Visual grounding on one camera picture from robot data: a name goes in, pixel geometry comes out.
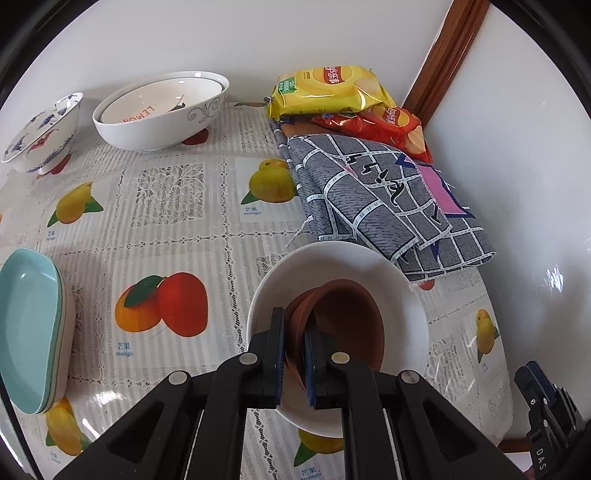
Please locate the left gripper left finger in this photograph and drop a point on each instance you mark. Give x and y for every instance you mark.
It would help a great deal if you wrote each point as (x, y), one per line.
(191, 427)

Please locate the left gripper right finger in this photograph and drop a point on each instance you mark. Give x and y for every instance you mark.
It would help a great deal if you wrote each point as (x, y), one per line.
(396, 426)

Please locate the plain white bowl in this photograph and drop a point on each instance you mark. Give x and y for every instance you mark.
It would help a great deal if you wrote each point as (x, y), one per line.
(311, 266)

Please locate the brown clay small bowl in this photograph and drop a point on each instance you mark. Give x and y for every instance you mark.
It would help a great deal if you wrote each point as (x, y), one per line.
(347, 311)

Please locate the teal square plate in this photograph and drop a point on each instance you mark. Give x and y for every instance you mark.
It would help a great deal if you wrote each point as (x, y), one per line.
(30, 314)

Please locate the green square plate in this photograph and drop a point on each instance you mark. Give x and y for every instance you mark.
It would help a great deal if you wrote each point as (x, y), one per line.
(57, 332)

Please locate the pink square plate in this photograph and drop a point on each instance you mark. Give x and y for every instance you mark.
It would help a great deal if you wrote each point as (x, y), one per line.
(62, 359)

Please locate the fruit print tablecloth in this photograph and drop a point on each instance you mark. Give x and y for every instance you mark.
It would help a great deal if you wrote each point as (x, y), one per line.
(179, 210)

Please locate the grey checked cloth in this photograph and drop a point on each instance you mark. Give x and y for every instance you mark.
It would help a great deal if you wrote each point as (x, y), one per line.
(375, 195)

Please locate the red chips bag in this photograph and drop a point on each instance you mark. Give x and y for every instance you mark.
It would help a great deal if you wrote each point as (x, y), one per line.
(395, 126)

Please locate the large white outer bowl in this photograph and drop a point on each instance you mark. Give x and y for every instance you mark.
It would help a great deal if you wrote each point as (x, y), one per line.
(165, 130)

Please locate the blue pattern footed bowl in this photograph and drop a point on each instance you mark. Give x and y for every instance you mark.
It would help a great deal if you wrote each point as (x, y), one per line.
(45, 140)

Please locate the yellow chips bag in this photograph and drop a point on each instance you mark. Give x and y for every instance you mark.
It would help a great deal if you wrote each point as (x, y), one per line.
(332, 89)

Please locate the brown wooden door frame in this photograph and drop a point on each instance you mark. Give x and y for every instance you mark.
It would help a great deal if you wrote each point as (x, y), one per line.
(452, 45)

